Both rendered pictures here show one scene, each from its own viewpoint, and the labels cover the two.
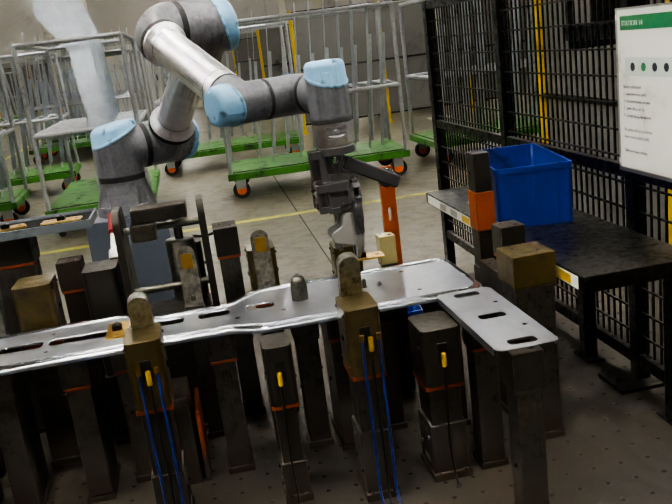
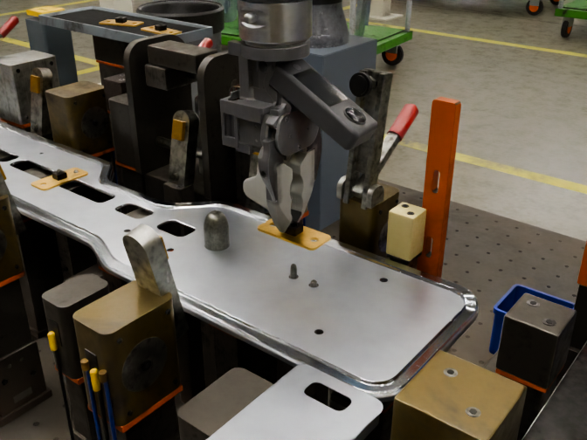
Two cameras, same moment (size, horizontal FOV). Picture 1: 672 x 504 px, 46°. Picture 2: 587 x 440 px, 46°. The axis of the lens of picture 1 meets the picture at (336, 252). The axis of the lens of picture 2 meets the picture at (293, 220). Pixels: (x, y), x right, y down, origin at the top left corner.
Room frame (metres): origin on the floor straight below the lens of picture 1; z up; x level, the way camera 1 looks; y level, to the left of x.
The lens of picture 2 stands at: (0.99, -0.56, 1.44)
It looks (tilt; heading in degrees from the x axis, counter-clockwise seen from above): 27 degrees down; 47
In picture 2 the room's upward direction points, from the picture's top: straight up
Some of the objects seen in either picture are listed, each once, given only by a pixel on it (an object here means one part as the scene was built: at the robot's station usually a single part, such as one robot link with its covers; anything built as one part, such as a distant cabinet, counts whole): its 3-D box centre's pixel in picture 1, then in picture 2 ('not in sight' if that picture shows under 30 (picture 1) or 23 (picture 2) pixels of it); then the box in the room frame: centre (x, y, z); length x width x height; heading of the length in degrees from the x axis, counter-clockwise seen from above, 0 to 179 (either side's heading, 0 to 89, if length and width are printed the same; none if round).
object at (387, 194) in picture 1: (397, 281); (427, 285); (1.63, -0.12, 0.95); 0.03 x 0.01 x 0.50; 99
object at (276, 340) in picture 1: (287, 423); (82, 391); (1.25, 0.12, 0.84); 0.10 x 0.05 x 0.29; 9
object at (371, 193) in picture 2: not in sight; (375, 195); (1.60, -0.05, 1.06); 0.03 x 0.01 x 0.03; 9
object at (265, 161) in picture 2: (355, 210); (276, 161); (1.44, -0.05, 1.16); 0.05 x 0.02 x 0.09; 9
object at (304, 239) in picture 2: (361, 255); (293, 229); (1.46, -0.05, 1.06); 0.08 x 0.04 x 0.01; 99
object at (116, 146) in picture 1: (119, 147); not in sight; (2.06, 0.51, 1.27); 0.13 x 0.12 x 0.14; 123
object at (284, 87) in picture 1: (290, 95); not in sight; (1.53, 0.05, 1.37); 0.11 x 0.11 x 0.08; 33
